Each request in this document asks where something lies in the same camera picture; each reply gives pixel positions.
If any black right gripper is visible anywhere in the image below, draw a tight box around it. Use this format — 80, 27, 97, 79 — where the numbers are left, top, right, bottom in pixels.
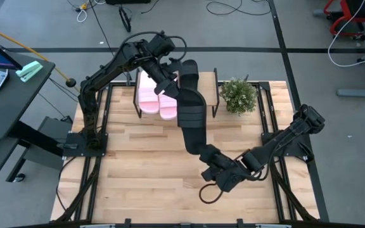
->
200, 144, 250, 193

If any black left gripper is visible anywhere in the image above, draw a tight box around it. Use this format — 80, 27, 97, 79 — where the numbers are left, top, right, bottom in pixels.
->
152, 63, 180, 98

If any pink foam slide sandal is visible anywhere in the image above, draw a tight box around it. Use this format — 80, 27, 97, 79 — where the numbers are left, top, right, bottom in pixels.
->
158, 90, 179, 121
137, 70, 160, 115

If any black foam slide sandal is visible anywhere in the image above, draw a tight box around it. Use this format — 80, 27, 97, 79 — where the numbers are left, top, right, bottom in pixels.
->
176, 87, 208, 156
177, 59, 200, 92

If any green potted plant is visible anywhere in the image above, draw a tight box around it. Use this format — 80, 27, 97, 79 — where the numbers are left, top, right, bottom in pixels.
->
219, 77, 259, 115

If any black floor stand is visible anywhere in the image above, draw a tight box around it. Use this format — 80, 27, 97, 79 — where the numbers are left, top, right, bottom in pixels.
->
118, 6, 132, 34

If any grey computer case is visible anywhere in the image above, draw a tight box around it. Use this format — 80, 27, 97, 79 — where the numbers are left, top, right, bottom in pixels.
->
22, 115, 74, 172

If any mint green stapler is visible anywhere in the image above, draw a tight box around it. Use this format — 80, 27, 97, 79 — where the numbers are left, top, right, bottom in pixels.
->
15, 60, 44, 83

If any yellow-tan long pole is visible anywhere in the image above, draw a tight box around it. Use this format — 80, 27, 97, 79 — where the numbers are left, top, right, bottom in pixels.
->
0, 20, 72, 84

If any black office desk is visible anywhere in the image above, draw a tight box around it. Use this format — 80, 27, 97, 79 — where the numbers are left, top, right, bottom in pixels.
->
0, 50, 56, 200

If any grey table base foot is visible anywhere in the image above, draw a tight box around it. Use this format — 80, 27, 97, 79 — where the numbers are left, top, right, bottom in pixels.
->
336, 49, 365, 99

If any red framed black chair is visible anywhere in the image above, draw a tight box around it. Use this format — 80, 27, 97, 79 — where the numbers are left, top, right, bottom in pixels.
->
312, 0, 365, 41

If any wooden shelf with black frame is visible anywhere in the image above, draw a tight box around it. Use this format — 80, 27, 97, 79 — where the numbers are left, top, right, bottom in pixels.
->
132, 66, 221, 119

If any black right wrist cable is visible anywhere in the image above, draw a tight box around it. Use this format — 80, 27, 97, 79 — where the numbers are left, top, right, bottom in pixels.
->
198, 182, 224, 205

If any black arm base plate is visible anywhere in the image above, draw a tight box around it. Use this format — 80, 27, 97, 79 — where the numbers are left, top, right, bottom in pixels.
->
62, 132, 109, 158
260, 131, 311, 159

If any black aluminium rig frame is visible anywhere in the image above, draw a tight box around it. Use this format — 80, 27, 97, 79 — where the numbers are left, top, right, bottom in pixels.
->
51, 80, 331, 228

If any black floor cable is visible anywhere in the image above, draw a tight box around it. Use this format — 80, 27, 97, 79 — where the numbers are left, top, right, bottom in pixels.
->
205, 0, 272, 16

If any white cable with yellow plug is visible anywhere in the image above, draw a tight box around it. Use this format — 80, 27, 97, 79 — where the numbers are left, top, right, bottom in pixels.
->
76, 0, 107, 23

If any long white floor cable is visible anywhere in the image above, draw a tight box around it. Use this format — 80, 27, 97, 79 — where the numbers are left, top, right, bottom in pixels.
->
327, 0, 365, 68

